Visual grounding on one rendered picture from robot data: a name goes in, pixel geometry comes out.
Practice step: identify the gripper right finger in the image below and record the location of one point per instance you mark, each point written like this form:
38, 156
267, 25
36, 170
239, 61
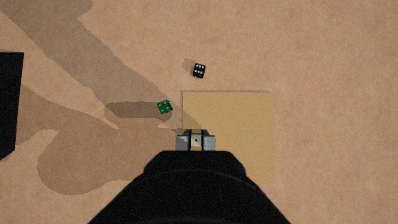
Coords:
208, 142

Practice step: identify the white die with black pips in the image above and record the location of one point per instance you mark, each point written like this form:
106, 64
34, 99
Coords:
195, 139

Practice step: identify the tan square mat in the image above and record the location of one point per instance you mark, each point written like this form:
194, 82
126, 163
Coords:
242, 123

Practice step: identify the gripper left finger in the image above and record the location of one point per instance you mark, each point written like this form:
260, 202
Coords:
183, 142

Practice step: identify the green die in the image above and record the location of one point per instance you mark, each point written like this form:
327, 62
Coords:
164, 107

